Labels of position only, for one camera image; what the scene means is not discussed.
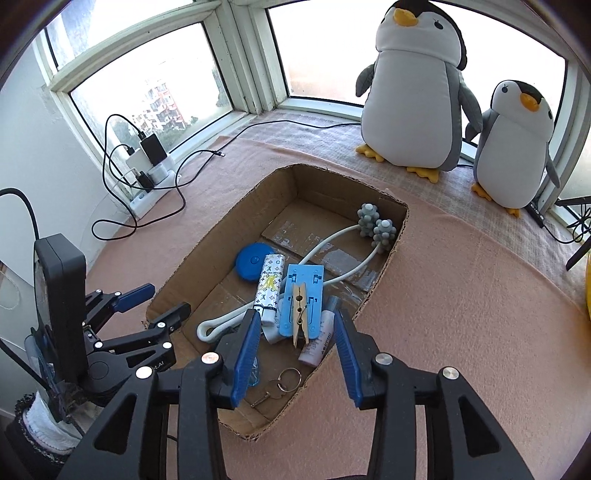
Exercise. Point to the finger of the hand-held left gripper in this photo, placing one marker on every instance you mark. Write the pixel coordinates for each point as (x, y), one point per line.
(161, 325)
(134, 294)

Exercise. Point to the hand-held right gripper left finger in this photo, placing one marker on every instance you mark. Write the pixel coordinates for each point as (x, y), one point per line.
(244, 355)

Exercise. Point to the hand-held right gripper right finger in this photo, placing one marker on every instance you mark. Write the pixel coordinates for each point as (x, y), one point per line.
(346, 355)

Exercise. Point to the small white cream tube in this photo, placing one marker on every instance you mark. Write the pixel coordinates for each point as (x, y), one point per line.
(318, 341)

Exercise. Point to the wooden clothespin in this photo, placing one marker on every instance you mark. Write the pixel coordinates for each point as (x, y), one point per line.
(299, 314)

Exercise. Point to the white patterned lighter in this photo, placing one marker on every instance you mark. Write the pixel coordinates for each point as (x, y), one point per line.
(270, 286)

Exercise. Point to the blue round disc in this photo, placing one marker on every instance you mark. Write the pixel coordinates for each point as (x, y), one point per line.
(251, 261)

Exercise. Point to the white massage roller grey balls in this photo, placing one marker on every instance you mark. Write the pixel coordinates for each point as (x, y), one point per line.
(385, 230)

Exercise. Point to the cardboard box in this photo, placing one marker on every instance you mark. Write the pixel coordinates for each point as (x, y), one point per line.
(323, 191)

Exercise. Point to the person's left forearm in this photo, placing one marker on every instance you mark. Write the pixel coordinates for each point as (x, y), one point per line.
(41, 429)

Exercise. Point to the white power strip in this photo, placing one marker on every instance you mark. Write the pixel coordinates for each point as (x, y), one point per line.
(147, 198)

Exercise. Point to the small black charger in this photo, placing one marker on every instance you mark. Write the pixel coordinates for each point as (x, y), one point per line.
(144, 180)

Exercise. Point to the pink felt blanket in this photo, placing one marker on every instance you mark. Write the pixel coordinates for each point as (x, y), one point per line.
(461, 300)

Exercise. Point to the white charger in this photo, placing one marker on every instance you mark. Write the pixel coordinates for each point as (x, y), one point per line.
(136, 159)

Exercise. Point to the large black charger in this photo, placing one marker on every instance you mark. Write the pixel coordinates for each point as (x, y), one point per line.
(153, 147)

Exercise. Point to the black remote power strip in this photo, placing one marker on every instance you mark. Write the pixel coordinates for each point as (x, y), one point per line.
(538, 214)

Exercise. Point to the black tripod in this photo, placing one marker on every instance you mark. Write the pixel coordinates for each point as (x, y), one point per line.
(577, 258)

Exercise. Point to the large penguin plush toy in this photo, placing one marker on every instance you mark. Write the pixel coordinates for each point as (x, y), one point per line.
(415, 101)

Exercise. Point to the small penguin plush toy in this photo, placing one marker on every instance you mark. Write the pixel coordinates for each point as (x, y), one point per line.
(512, 147)

